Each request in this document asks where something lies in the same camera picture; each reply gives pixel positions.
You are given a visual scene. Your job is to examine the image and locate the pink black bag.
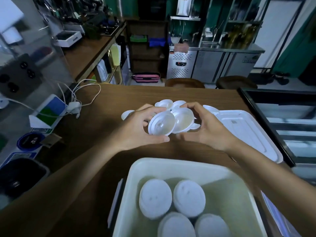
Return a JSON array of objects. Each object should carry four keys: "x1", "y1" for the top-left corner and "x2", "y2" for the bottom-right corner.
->
[{"x1": 132, "y1": 72, "x2": 161, "y2": 84}]

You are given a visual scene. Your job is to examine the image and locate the blue rectangular sign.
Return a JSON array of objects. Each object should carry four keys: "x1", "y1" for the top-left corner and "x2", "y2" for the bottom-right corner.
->
[{"x1": 0, "y1": 152, "x2": 38, "y2": 169}]

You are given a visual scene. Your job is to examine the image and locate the white charger plug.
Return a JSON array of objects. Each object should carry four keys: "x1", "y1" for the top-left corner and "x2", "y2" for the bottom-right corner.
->
[{"x1": 66, "y1": 101, "x2": 82, "y2": 119}]

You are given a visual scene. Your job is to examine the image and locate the person's left forearm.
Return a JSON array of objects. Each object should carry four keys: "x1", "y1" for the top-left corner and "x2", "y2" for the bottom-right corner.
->
[{"x1": 0, "y1": 138, "x2": 124, "y2": 237}]

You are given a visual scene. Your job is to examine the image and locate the person's right forearm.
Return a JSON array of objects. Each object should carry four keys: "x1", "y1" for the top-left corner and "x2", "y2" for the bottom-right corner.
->
[{"x1": 226, "y1": 139, "x2": 316, "y2": 237}]

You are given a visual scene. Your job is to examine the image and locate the black framed display case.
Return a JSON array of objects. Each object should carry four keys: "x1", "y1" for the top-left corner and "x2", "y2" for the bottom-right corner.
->
[{"x1": 237, "y1": 87, "x2": 316, "y2": 168}]

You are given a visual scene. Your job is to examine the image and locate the person's left hand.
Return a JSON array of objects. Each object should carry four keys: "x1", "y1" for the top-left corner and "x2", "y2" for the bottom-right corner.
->
[{"x1": 109, "y1": 104, "x2": 171, "y2": 152}]

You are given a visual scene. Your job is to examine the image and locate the white charging cable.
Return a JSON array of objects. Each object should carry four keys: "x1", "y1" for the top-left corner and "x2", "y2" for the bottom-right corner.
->
[{"x1": 56, "y1": 79, "x2": 102, "y2": 107}]

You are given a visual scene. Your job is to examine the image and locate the yellow bottle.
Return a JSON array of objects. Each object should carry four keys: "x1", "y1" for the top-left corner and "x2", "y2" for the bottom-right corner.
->
[{"x1": 110, "y1": 44, "x2": 120, "y2": 67}]

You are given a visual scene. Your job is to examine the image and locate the green basket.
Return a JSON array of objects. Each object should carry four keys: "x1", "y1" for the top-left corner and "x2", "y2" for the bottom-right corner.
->
[{"x1": 130, "y1": 34, "x2": 148, "y2": 43}]

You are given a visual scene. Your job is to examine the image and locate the white wall water purifier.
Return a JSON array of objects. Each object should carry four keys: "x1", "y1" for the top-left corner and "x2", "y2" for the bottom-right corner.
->
[{"x1": 176, "y1": 0, "x2": 193, "y2": 17}]

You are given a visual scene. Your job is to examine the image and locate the pink cloth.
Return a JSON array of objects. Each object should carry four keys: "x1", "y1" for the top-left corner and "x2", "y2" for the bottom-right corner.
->
[{"x1": 174, "y1": 43, "x2": 190, "y2": 54}]

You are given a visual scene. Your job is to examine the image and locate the stainless steel counter fridge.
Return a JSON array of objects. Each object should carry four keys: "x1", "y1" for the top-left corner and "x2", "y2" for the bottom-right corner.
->
[{"x1": 166, "y1": 44, "x2": 266, "y2": 83}]

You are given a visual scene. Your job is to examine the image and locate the white door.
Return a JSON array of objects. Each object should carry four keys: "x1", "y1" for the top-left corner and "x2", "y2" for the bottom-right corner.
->
[{"x1": 254, "y1": 0, "x2": 307, "y2": 70}]

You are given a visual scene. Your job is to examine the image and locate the grey power socket panel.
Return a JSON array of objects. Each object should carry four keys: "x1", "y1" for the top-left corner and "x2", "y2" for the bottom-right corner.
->
[{"x1": 0, "y1": 53, "x2": 43, "y2": 102}]

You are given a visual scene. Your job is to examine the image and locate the white plastic storage bin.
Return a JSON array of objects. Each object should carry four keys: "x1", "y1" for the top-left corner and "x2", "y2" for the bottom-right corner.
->
[{"x1": 112, "y1": 158, "x2": 269, "y2": 237}]

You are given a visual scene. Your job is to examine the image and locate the row of glass bottles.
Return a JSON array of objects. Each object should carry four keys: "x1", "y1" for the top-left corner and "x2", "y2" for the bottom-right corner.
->
[{"x1": 227, "y1": 23, "x2": 260, "y2": 49}]

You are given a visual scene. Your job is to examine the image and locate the black shoes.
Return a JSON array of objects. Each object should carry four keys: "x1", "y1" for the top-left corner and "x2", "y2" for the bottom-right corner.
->
[{"x1": 272, "y1": 71, "x2": 291, "y2": 86}]

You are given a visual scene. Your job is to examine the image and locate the white open box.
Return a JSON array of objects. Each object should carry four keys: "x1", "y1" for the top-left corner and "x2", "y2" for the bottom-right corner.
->
[{"x1": 54, "y1": 30, "x2": 82, "y2": 48}]

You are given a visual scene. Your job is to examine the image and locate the wooden side counter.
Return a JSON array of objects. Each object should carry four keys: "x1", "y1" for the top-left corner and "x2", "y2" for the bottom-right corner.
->
[{"x1": 61, "y1": 21, "x2": 127, "y2": 83}]

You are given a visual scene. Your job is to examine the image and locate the white plastic bin cover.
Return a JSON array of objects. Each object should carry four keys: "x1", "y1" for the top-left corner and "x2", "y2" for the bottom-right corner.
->
[{"x1": 214, "y1": 110, "x2": 284, "y2": 164}]

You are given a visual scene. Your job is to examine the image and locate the brown card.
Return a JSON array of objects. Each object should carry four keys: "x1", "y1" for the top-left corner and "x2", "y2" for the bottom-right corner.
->
[{"x1": 40, "y1": 133, "x2": 62, "y2": 148}]

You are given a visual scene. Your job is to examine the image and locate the black waste bin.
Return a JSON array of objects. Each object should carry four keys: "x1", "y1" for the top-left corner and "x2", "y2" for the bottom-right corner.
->
[{"x1": 0, "y1": 158, "x2": 50, "y2": 211}]

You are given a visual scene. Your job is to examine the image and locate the round blue sticker plate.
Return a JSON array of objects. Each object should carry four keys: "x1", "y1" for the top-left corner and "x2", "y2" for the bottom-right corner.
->
[{"x1": 16, "y1": 132, "x2": 46, "y2": 151}]

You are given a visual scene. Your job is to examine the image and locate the brown wooden stool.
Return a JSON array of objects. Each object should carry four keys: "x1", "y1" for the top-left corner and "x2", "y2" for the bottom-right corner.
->
[
  {"x1": 164, "y1": 78, "x2": 205, "y2": 89},
  {"x1": 215, "y1": 75, "x2": 258, "y2": 90}
]

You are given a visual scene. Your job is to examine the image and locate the dark wooden shelf unit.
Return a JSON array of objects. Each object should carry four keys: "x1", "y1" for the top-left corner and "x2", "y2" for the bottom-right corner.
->
[{"x1": 125, "y1": 19, "x2": 170, "y2": 79}]

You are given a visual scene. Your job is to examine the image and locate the person's right hand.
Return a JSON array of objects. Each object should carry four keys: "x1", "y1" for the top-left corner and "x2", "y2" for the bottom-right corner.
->
[{"x1": 176, "y1": 102, "x2": 239, "y2": 153}]

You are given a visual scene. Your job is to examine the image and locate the blue green card stand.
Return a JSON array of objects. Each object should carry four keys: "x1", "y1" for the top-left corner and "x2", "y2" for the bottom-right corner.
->
[{"x1": 29, "y1": 94, "x2": 68, "y2": 129}]

